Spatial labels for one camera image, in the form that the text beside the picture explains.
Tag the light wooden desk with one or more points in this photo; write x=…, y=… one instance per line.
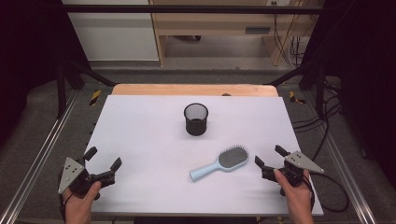
x=211, y=21

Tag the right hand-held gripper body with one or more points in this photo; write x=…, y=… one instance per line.
x=300, y=161

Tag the black mesh pen cup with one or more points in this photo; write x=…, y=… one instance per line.
x=196, y=127

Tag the person's right hand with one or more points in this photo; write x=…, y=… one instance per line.
x=299, y=202

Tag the light blue hairbrush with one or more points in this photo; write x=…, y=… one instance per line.
x=232, y=157

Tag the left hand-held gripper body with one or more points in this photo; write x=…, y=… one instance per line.
x=71, y=174

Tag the black horizontal frame bar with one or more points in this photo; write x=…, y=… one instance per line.
x=186, y=9

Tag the white table cover board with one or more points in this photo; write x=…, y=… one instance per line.
x=149, y=149

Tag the aluminium floor rail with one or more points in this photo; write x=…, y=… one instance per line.
x=40, y=155
x=345, y=180

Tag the black metal stand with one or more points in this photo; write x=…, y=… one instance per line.
x=61, y=93
x=320, y=93

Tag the white cabinet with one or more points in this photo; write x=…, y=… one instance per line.
x=115, y=37

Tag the black curtain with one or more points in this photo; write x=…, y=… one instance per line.
x=367, y=77
x=28, y=62

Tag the person's left hand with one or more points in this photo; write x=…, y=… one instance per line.
x=79, y=208

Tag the yellow black striped tape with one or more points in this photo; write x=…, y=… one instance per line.
x=292, y=97
x=95, y=97

